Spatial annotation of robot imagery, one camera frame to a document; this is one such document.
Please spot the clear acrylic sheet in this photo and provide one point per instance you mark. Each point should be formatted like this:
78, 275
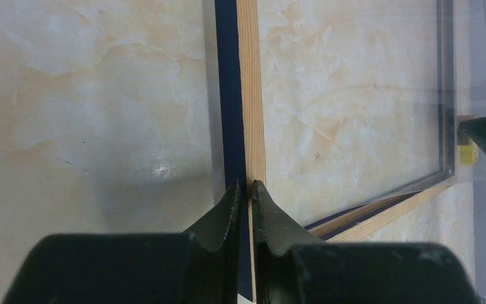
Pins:
361, 99

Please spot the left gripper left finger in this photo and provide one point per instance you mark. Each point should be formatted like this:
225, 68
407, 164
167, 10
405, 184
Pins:
211, 275

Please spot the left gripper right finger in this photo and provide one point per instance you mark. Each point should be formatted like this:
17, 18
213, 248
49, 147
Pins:
274, 234

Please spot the wooden picture frame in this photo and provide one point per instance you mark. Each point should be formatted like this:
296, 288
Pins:
345, 268

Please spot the small yellow toy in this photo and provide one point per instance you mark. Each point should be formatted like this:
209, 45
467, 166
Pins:
468, 153

